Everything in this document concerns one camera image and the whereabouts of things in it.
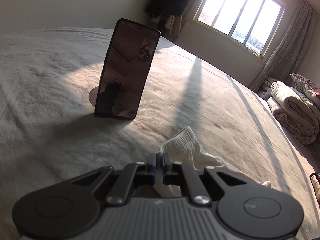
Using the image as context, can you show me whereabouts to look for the cream trousers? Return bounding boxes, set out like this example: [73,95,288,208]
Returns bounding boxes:
[152,126,273,198]

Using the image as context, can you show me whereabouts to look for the grey bed sheet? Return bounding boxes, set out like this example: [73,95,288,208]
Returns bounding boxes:
[1,28,319,239]

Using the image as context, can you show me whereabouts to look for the rolled beige duvet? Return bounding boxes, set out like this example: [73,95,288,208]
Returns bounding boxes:
[267,81,319,145]

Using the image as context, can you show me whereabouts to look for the maroon grey pillow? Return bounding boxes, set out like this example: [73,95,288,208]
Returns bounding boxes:
[290,73,320,108]

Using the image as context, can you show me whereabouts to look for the grey curtain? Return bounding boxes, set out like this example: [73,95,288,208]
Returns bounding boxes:
[249,0,318,92]

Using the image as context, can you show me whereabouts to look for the black smartphone on stand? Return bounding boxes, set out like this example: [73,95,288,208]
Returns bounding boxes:
[94,18,161,120]

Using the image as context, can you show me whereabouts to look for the pink hanging garment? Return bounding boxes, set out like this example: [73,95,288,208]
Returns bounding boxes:
[165,15,182,38]

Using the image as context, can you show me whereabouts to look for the window with metal frame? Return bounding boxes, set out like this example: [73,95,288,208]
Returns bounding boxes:
[193,0,284,59]

